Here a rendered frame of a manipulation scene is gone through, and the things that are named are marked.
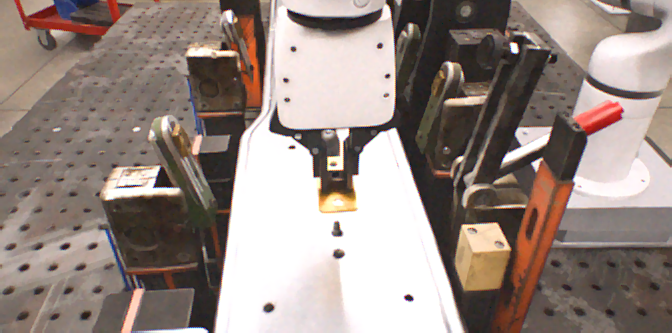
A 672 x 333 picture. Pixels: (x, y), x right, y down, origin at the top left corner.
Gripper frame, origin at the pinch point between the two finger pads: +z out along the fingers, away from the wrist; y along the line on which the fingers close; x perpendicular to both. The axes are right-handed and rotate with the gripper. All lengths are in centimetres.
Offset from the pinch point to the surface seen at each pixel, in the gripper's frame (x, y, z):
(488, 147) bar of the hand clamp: 1.7, -14.1, -2.3
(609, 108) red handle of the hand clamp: 0.4, -25.3, -5.1
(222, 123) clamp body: -38.5, 17.6, 18.6
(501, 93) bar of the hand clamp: -1.1, -15.5, -6.4
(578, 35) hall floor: -283, -200, 109
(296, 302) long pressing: 8.4, 4.4, 9.5
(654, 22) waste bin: -229, -211, 80
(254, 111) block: -76, 16, 38
